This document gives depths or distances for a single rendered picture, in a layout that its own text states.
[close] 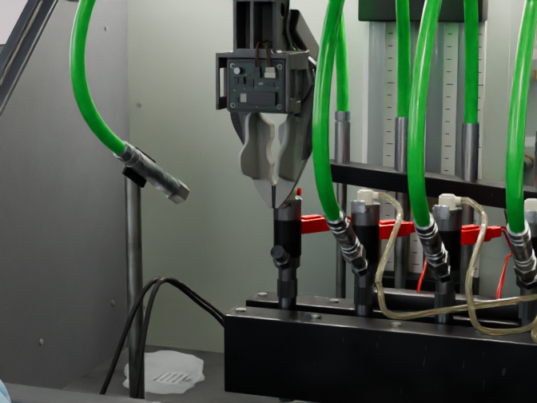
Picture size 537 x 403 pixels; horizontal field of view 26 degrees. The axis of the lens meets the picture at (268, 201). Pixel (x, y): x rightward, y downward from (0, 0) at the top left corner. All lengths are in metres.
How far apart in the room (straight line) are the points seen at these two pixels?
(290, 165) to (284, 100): 0.08
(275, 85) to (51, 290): 0.45
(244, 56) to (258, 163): 0.12
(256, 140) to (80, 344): 0.45
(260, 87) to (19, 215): 0.37
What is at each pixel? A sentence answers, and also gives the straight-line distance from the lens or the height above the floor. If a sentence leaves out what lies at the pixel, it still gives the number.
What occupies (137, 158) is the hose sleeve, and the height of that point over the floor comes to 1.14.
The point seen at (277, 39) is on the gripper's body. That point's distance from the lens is 1.06.
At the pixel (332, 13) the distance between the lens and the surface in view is 1.00.
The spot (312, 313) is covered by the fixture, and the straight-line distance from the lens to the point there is 1.16.
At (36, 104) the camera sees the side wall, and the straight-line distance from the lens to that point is 1.32.
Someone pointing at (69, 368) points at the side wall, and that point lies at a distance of 1.43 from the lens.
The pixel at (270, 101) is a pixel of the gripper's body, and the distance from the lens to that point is 1.04.
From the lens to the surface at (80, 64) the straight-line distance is 1.07.
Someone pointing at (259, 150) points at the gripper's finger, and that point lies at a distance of 1.11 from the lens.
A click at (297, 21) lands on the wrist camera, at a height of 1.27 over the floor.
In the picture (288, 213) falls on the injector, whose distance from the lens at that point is 1.15.
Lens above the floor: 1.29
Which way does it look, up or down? 10 degrees down
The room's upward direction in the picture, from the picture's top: straight up
